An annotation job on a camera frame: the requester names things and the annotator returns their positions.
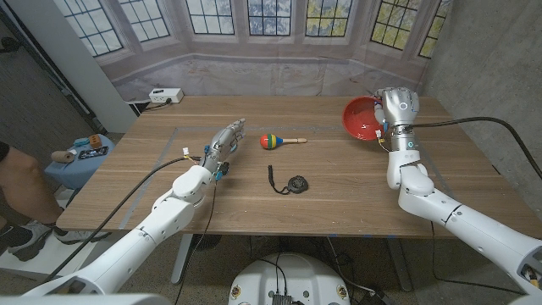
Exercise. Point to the white power strip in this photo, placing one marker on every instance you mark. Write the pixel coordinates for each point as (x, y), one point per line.
(165, 95)

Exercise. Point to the printed window backdrop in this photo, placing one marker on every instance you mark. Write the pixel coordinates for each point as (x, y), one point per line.
(271, 72)

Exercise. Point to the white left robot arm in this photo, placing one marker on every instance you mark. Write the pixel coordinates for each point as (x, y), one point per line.
(161, 220)

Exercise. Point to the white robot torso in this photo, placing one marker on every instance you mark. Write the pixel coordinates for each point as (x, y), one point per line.
(288, 279)

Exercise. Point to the teal small object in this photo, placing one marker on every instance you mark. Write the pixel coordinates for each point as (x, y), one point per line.
(81, 141)

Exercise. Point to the colourful striped wooden maraca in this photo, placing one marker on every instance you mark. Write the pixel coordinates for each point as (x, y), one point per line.
(271, 141)

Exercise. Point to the blue round stool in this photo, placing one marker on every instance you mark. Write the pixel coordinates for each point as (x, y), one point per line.
(80, 169)

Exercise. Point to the person leg with sneakers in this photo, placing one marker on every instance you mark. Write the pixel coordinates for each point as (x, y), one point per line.
(25, 182)

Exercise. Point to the black smartphone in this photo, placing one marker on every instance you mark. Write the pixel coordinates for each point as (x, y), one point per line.
(93, 152)

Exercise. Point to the brown roll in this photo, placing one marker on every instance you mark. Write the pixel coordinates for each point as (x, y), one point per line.
(62, 157)

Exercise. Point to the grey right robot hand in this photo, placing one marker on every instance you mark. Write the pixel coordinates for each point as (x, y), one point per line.
(400, 106)

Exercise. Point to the orange block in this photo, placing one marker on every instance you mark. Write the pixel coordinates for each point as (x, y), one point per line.
(95, 141)

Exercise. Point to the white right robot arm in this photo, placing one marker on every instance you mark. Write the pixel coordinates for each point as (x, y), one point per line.
(487, 233)

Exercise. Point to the red speckled bowl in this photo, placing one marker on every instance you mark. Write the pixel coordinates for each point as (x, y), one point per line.
(360, 118)

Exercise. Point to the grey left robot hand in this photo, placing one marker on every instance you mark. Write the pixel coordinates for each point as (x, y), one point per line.
(222, 144)

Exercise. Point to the grey table leg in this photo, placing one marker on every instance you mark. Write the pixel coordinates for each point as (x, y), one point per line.
(181, 258)
(398, 262)

